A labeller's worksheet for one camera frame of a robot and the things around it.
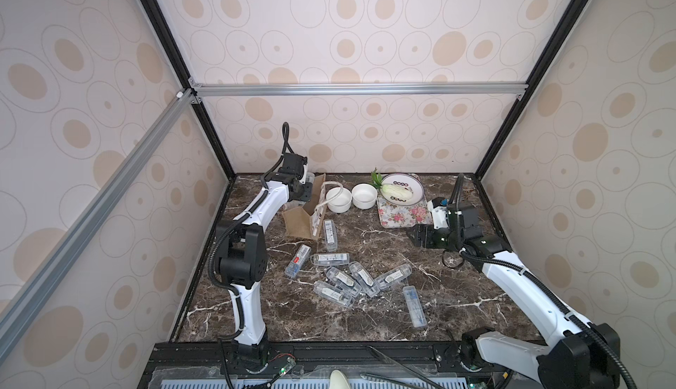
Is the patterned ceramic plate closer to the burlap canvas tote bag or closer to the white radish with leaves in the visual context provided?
the white radish with leaves

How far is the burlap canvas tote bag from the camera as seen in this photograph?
915mm

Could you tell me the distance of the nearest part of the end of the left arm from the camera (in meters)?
0.70

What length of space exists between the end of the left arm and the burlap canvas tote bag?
4cm

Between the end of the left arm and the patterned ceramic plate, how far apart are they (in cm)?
37

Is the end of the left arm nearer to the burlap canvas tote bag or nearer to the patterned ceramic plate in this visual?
the burlap canvas tote bag

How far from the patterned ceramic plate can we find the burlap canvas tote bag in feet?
0.92

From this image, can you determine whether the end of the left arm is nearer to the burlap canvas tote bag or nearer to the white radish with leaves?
the burlap canvas tote bag

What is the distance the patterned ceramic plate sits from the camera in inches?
43.8

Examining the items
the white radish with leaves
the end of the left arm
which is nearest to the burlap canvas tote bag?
the end of the left arm

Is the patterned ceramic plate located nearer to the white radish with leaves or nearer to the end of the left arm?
the white radish with leaves

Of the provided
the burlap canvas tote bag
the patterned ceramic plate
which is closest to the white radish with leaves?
the patterned ceramic plate
